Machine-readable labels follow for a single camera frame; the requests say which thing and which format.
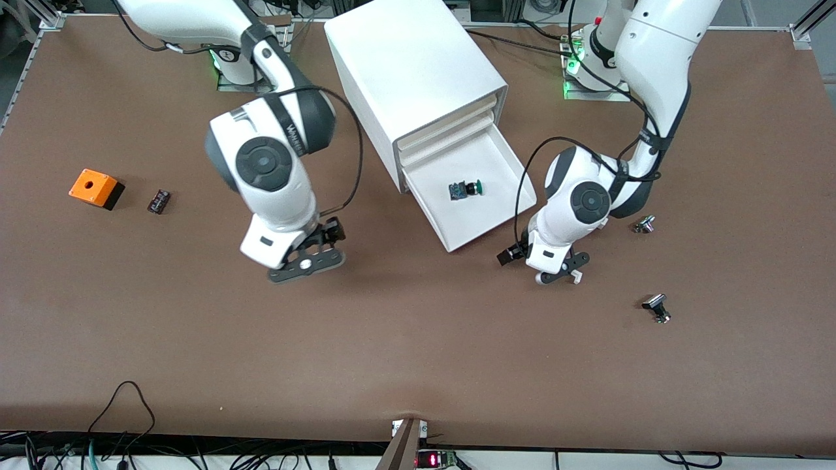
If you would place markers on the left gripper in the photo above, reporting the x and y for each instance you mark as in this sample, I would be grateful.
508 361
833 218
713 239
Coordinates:
511 254

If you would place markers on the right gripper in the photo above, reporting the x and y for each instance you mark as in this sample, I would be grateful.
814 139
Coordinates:
331 232

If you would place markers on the white cabinet drawer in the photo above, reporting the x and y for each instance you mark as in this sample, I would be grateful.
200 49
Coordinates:
450 124
483 215
450 138

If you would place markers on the green push button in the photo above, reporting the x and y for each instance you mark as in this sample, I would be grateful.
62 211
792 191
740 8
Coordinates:
466 189

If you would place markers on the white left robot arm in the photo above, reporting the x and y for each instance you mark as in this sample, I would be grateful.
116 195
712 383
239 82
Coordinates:
653 65

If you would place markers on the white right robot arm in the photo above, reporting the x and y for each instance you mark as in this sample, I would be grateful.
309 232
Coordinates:
274 196

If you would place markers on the small chrome metal fitting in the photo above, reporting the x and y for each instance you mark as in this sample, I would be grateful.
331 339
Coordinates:
644 224

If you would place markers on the small black electrical component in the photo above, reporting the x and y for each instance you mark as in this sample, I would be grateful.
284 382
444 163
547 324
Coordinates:
159 201

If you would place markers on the black device red display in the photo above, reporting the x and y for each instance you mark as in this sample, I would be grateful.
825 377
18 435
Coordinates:
434 460

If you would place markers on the small orange black object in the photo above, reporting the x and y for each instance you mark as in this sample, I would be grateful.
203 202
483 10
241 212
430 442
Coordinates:
91 185

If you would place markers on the black push-button switch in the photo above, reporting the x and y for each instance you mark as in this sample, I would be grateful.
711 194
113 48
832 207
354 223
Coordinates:
656 308

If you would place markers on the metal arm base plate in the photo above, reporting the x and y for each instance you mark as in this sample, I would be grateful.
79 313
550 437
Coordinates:
588 94
225 83

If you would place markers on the aluminium frame profile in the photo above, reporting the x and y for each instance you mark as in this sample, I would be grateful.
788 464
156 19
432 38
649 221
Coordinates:
52 19
802 32

